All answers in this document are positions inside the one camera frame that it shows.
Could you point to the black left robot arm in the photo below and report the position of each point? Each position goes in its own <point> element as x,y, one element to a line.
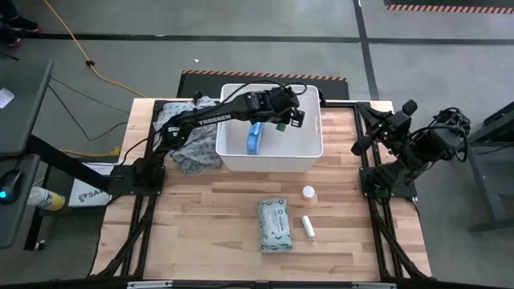
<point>209,116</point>

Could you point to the grey labelled mailer package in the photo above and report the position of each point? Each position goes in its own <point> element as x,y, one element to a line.
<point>275,226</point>

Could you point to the black hazard-striped floor mat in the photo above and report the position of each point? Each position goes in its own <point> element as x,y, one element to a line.
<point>441,2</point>
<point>201,86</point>

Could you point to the white and yellow bottle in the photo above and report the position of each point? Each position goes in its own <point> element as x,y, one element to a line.
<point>46,198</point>

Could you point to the black metal desk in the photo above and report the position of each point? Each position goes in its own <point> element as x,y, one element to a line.
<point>494,160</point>

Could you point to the black aluminium table frame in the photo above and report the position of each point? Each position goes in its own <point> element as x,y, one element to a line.
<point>160,105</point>

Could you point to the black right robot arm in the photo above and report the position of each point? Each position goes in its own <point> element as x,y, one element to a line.
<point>421,150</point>

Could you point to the person's shoe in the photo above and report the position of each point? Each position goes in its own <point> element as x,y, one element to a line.
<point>24,25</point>
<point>15,42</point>

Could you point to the white printed cardboard box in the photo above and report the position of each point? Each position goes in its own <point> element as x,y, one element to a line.
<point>86,196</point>

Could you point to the person's leg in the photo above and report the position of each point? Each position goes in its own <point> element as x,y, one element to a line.
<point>7,8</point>

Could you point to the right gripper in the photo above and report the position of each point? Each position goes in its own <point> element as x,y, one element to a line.
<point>389,126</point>

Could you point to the green bandage roll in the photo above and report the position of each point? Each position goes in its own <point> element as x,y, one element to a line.
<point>281,127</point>

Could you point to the white plastic basket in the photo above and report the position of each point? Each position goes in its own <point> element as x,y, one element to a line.
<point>281,158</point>

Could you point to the white paper sheet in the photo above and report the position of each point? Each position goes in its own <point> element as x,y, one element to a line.
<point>5,97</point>

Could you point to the grey patterned cloth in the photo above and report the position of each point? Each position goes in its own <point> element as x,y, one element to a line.
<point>198,150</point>

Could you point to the dark grey desk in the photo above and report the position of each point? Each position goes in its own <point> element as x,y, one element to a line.
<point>20,116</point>

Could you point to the silver frame bracket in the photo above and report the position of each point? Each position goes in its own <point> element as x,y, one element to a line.
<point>374,286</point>
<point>149,285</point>

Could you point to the black computer mouse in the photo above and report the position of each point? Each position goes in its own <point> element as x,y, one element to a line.
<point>10,186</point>

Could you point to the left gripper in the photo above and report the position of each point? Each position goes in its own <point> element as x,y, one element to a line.
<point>277,102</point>

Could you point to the white gauze roll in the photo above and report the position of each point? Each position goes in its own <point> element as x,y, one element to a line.
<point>308,226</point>

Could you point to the blue first aid box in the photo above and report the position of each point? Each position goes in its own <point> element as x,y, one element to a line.
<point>254,140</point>

